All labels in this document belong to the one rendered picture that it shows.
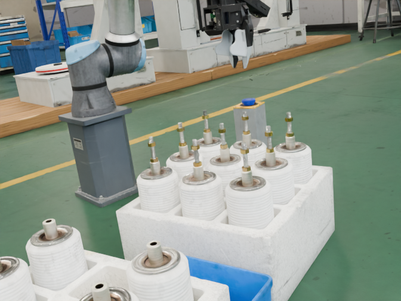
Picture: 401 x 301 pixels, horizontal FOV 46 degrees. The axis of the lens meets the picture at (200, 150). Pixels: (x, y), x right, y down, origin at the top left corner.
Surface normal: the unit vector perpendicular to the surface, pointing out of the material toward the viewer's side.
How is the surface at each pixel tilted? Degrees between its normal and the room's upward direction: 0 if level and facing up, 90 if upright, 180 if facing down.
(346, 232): 0
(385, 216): 0
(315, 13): 90
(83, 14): 90
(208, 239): 90
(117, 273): 90
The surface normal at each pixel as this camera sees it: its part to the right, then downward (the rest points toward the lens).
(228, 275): -0.54, 0.29
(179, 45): -0.74, 0.29
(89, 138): -0.05, 0.31
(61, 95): 0.66, 0.15
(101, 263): -0.12, -0.95
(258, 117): 0.84, 0.07
